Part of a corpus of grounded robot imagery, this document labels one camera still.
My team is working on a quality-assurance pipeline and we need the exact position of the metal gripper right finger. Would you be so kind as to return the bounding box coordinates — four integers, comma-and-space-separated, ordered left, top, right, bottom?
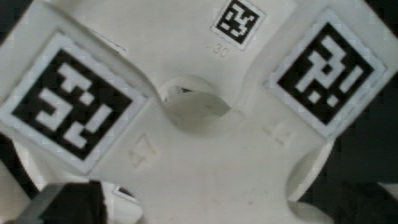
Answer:
299, 181, 398, 224

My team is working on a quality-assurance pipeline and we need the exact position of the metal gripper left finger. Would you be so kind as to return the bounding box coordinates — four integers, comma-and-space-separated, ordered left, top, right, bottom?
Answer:
16, 181, 107, 224

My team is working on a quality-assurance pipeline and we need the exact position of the white cross-shaped table base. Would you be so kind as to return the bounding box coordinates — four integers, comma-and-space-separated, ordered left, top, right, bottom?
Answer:
0, 0, 398, 224

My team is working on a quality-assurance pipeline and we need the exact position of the white round table top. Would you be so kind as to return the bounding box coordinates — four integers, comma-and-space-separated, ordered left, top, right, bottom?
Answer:
46, 0, 327, 101

